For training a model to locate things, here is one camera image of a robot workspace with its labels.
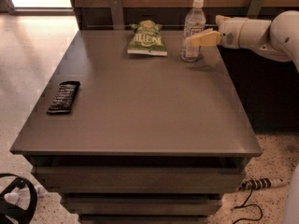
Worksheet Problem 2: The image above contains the black power cable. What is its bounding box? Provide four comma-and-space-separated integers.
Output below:
232, 187, 264, 224

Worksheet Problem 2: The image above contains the green chip bag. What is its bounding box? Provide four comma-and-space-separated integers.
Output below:
127, 20, 167, 56

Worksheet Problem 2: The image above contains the metal rail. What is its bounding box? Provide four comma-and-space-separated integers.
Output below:
86, 23, 219, 29

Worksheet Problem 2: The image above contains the striped power strip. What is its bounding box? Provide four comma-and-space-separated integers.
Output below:
238, 178, 287, 190

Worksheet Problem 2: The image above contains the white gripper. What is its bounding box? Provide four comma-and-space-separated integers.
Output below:
185, 15, 271, 49

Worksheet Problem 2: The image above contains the left metal bracket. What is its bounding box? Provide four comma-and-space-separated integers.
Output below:
109, 0, 124, 30

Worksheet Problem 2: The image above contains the grey drawer cabinet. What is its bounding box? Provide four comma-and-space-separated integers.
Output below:
11, 31, 261, 224

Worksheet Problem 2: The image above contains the right metal bracket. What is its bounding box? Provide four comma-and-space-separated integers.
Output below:
247, 0, 264, 19

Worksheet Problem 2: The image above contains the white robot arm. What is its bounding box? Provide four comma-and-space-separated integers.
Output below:
183, 10, 299, 71

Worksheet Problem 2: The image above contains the metal bracket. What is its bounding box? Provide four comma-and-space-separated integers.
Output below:
109, 0, 124, 30
247, 0, 264, 19

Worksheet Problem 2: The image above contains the clear plastic water bottle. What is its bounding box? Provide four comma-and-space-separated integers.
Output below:
181, 0, 206, 63

